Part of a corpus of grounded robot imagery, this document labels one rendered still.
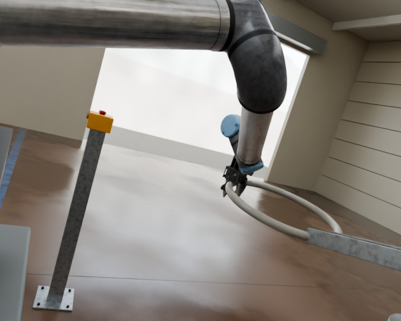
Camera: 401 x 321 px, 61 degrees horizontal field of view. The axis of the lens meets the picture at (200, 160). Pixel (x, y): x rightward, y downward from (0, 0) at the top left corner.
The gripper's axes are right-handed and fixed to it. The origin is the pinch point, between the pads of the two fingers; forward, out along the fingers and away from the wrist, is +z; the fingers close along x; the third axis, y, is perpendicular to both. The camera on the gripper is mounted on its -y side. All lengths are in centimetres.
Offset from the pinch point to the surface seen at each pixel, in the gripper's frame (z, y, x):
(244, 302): 98, -92, -1
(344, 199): 121, -737, -58
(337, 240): -12, 22, 49
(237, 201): -7.5, 21.9, 13.5
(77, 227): 50, 19, -68
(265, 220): -7.2, 23.6, 26.3
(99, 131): -2, 17, -73
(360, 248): -15, 25, 56
